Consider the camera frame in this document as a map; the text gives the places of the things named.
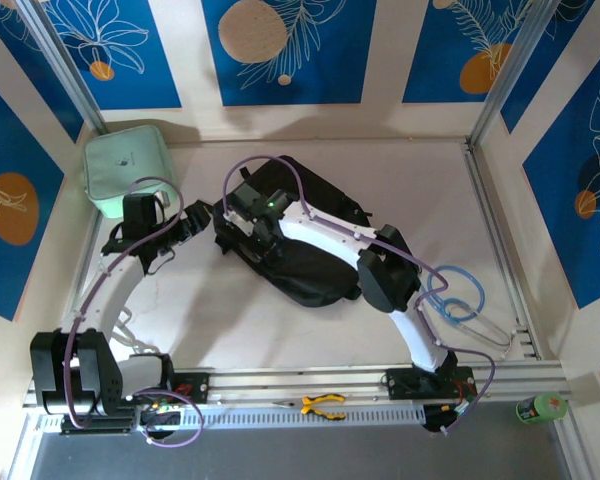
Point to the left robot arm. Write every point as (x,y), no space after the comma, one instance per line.
(110,295)

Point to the silver scissors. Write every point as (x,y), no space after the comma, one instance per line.
(125,320)

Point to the mint green zip pouch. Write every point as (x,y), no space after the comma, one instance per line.
(115,160)

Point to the aluminium frame post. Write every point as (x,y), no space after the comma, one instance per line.
(60,60)
(516,60)

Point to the green tape roll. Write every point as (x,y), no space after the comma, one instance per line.
(540,409)

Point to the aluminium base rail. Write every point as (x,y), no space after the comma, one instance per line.
(290,382)

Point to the blue stethoscope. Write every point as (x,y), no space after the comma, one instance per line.
(481,295)

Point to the black finned block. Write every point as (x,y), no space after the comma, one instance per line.
(100,426)

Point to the black backpack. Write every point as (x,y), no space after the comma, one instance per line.
(310,280)

